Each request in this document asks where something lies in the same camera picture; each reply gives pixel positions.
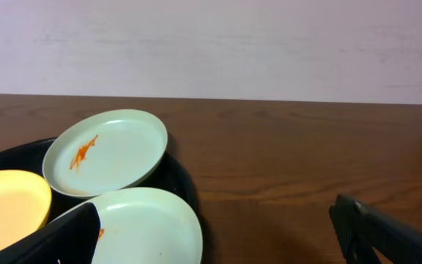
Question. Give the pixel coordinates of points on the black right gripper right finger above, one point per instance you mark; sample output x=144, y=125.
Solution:
x=363, y=231

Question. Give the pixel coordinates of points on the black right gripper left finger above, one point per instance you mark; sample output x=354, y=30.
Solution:
x=70, y=239

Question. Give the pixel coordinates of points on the yellow plate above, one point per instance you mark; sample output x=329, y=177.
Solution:
x=25, y=203

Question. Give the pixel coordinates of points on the green plate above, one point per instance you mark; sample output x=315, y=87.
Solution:
x=105, y=152
x=144, y=225

